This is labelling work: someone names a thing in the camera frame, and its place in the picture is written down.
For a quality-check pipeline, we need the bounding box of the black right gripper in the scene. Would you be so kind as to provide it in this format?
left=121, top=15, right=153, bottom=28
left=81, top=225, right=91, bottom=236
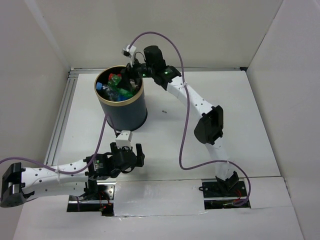
left=116, top=53, right=156, bottom=91

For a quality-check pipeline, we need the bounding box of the green plastic soda bottle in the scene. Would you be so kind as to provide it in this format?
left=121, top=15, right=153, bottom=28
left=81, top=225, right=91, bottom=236
left=107, top=73, right=134, bottom=99

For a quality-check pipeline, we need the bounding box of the blue label water bottle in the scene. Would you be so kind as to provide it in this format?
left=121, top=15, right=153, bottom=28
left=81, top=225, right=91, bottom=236
left=95, top=82, right=127, bottom=102

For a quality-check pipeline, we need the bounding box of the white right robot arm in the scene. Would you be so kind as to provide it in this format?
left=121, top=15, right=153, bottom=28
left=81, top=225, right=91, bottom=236
left=122, top=44, right=230, bottom=166

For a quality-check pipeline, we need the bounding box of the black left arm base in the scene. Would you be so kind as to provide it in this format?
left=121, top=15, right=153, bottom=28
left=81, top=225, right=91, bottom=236
left=66, top=181, right=116, bottom=217

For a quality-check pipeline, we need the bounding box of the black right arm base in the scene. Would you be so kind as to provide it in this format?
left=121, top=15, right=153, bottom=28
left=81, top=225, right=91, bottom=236
left=198, top=180, right=251, bottom=210

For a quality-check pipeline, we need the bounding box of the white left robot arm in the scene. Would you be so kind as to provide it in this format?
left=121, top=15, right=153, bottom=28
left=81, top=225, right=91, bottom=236
left=0, top=66, right=148, bottom=208

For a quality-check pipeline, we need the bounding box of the dark round waste bin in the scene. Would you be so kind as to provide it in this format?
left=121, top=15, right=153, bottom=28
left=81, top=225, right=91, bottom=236
left=94, top=65, right=148, bottom=131

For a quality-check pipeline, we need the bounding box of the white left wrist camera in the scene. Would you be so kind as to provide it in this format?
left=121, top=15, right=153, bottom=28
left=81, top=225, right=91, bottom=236
left=115, top=130, right=133, bottom=149

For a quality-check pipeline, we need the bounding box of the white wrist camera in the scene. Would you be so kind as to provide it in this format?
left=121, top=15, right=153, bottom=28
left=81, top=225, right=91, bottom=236
left=115, top=130, right=133, bottom=149
left=121, top=44, right=137, bottom=65

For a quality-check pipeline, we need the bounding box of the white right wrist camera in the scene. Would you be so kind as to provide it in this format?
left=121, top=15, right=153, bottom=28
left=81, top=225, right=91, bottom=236
left=121, top=44, right=137, bottom=65

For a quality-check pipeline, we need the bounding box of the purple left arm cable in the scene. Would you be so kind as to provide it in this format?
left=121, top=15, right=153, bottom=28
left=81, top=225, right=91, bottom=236
left=0, top=113, right=121, bottom=173

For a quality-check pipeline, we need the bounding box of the aluminium rail frame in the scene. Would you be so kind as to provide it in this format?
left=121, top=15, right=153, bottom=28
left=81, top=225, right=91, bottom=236
left=43, top=69, right=79, bottom=166

